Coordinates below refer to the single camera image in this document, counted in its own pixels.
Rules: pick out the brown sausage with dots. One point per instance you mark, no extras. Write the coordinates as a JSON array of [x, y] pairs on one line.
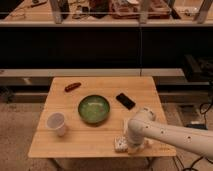
[[72, 86]]

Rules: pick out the blue power box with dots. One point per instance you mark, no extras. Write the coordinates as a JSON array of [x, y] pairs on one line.
[[197, 126]]

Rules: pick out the black phone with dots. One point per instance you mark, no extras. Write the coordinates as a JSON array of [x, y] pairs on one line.
[[125, 101]]

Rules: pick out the long background shelf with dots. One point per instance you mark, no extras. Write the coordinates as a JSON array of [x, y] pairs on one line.
[[106, 13]]

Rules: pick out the green ceramic bowl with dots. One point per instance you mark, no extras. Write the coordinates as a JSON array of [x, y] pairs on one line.
[[94, 109]]

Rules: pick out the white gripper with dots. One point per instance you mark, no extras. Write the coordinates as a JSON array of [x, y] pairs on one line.
[[135, 148]]

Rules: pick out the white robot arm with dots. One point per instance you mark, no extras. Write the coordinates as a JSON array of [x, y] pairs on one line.
[[143, 124]]

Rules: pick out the wooden folding table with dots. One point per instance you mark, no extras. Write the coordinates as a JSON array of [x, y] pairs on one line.
[[82, 140]]

